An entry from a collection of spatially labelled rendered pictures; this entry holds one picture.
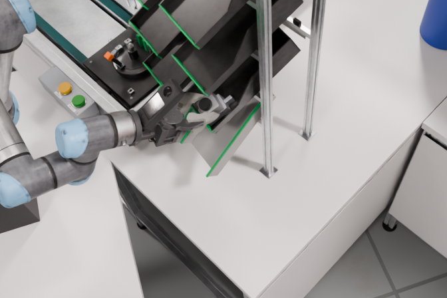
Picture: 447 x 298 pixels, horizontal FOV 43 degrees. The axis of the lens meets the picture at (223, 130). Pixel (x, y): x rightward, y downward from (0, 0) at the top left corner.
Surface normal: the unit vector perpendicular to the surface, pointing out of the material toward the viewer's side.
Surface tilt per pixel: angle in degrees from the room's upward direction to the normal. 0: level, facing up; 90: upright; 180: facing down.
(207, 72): 25
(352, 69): 0
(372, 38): 0
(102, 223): 0
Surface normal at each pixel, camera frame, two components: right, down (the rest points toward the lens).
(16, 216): 0.29, 0.81
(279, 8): 0.57, 0.68
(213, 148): -0.64, 0.01
